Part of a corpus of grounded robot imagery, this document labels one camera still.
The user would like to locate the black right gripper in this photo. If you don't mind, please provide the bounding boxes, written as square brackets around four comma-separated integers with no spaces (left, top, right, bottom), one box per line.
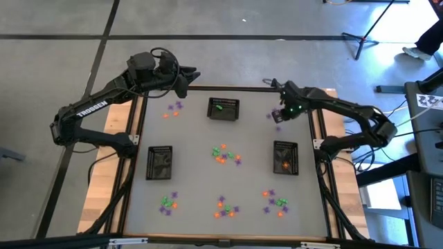
[272,90,307,125]

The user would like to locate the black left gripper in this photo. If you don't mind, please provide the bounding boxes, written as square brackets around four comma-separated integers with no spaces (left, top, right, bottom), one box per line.
[152,65,202,100]

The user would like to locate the black plastic slotted basket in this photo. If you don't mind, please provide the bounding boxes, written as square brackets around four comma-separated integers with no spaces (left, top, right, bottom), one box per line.
[273,140,300,176]
[145,145,174,181]
[206,97,240,122]

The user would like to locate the wooden table side board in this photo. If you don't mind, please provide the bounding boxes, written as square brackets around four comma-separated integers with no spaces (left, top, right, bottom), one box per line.
[311,88,370,239]
[77,98,143,234]

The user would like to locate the black tripod stand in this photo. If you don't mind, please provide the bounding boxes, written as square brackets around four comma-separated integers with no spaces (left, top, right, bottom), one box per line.
[341,0,397,61]

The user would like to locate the black floor bar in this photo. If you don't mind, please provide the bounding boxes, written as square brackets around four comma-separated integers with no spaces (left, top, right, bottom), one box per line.
[376,84,409,94]

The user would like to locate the black diagonal desk beam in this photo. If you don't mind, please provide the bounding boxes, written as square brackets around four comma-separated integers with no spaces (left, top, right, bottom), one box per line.
[356,154,422,187]

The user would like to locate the grey desk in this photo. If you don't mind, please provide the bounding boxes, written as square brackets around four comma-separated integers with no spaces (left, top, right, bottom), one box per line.
[404,81,443,249]

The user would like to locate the white printed paper sheet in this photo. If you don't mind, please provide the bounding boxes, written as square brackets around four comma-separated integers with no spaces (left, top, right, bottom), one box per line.
[416,93,443,111]

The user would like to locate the person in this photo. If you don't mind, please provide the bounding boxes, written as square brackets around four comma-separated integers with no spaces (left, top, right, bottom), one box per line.
[402,13,443,62]

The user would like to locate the black keyboard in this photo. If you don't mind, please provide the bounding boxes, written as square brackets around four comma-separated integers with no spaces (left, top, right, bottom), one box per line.
[430,178,443,229]

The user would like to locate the grey floor object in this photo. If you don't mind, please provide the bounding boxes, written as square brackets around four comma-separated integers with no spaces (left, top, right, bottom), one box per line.
[0,147,27,163]

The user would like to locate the black overhead rig beam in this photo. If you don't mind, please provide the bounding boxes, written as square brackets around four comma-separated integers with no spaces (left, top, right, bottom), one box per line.
[0,232,443,249]

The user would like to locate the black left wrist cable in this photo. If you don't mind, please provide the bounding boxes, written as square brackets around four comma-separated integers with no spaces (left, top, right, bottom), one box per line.
[149,47,181,100]

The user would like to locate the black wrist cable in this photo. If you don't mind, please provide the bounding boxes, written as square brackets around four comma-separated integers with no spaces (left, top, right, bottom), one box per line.
[262,77,283,91]
[149,47,181,100]

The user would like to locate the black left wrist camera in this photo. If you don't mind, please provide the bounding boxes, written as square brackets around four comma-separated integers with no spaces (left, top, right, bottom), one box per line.
[158,50,178,74]

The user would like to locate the black aluminium table frame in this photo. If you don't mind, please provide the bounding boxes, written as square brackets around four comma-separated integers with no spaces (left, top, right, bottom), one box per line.
[82,78,370,243]

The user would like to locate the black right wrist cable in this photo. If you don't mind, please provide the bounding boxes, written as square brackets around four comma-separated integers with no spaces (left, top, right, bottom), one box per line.
[262,77,283,91]

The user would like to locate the silver metal bracket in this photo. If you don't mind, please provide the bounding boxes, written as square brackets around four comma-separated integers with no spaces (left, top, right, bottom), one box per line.
[300,241,342,249]
[108,237,149,247]

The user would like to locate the black floor cable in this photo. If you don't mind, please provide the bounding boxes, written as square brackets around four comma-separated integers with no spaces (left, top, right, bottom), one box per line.
[87,151,118,190]

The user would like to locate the black desk cable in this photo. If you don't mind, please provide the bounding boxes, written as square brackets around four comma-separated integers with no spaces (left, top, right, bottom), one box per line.
[394,127,443,138]

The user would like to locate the white cable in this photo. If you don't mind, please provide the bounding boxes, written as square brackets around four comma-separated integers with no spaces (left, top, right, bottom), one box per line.
[382,100,443,127]

